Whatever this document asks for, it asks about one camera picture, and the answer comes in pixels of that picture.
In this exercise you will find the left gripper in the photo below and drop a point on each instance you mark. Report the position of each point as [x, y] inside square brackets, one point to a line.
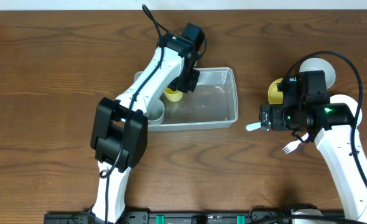
[187, 81]

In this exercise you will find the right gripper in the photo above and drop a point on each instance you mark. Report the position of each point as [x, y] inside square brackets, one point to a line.
[265, 117]

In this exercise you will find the grey plastic bowl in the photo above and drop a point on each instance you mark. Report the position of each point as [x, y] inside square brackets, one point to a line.
[314, 64]

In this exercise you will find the yellow plastic bowl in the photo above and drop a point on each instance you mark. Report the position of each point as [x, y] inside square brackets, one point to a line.
[274, 96]

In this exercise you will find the white plastic bowl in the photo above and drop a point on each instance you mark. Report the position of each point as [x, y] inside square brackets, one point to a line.
[349, 101]

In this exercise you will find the yellow plastic cup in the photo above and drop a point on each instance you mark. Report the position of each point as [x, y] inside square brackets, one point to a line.
[173, 95]

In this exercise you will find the pink plastic fork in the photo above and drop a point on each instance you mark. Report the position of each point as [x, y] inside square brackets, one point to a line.
[292, 146]

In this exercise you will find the clear plastic container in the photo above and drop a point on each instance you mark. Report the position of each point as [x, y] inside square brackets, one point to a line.
[213, 104]

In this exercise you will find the mint green plastic spoon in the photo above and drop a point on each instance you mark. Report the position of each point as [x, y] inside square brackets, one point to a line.
[253, 126]

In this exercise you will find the grey plastic cup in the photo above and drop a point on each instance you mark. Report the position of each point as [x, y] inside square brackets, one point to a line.
[156, 114]

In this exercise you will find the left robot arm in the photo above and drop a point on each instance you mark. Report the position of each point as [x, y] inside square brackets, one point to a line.
[120, 129]

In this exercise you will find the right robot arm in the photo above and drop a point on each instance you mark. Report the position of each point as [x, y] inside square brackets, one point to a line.
[331, 123]

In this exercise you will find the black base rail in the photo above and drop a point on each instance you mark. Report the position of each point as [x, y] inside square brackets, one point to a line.
[149, 217]

